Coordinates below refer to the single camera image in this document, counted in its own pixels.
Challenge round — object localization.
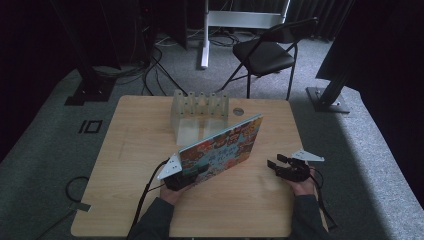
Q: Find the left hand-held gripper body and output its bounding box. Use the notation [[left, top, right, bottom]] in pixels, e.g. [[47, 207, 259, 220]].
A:
[[156, 152, 201, 192]]

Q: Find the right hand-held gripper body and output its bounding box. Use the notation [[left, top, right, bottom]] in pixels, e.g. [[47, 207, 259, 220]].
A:
[[275, 148, 325, 183]]

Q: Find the colourful picture book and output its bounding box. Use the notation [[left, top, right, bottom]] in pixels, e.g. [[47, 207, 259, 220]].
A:
[[178, 113, 265, 185]]

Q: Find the person's right hand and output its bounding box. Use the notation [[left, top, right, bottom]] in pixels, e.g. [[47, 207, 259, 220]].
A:
[[285, 166, 317, 198]]

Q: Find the person's left hand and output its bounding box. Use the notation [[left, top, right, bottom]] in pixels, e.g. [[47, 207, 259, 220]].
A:
[[158, 181, 194, 206]]

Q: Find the clear acrylic book rack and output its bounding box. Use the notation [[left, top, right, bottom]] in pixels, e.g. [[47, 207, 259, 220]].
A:
[[170, 88, 231, 147]]

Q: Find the black stand with bolted base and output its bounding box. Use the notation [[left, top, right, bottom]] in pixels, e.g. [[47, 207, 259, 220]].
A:
[[305, 0, 358, 115]]

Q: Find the black folding chair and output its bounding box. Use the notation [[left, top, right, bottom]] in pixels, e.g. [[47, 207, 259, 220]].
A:
[[217, 17, 320, 101]]

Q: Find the black stand with square base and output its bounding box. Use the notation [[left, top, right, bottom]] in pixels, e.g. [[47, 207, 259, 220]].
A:
[[49, 0, 118, 107]]

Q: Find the white metal stand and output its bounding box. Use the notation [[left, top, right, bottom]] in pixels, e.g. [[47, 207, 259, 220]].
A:
[[199, 0, 292, 70]]

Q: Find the left hand-held gripper cable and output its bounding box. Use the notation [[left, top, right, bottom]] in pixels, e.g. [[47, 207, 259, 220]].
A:
[[127, 157, 172, 240]]

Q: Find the hand-held gripper cable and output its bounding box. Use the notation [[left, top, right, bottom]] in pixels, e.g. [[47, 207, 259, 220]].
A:
[[127, 157, 172, 240], [308, 165, 339, 232]]

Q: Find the right hand-held gripper cable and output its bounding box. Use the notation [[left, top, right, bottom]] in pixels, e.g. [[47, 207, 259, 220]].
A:
[[308, 165, 339, 232]]

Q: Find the long black floor cable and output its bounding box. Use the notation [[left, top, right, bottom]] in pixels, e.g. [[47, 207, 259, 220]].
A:
[[142, 46, 189, 98]]

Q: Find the looped black floor cable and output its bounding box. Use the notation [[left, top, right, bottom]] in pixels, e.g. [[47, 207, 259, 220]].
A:
[[34, 175, 90, 240]]

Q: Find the bundle of dark floor cables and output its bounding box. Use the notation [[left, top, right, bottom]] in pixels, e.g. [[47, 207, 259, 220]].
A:
[[91, 64, 148, 83]]

